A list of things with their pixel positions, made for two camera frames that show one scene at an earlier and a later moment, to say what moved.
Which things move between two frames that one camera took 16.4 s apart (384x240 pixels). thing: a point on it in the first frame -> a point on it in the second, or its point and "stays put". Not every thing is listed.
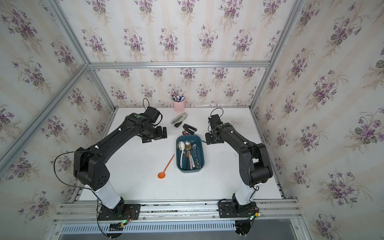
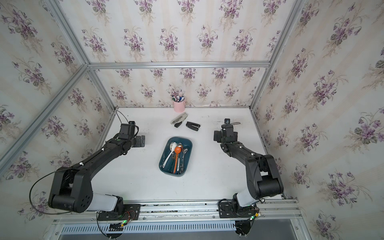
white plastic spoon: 181,145 -> 174,146
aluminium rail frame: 185,210 stays put
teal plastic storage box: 197,140 -> 175,156
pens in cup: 177,98 stays put
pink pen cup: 179,107 stays put
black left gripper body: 156,134 -> 136,141
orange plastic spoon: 161,175 -> 177,150
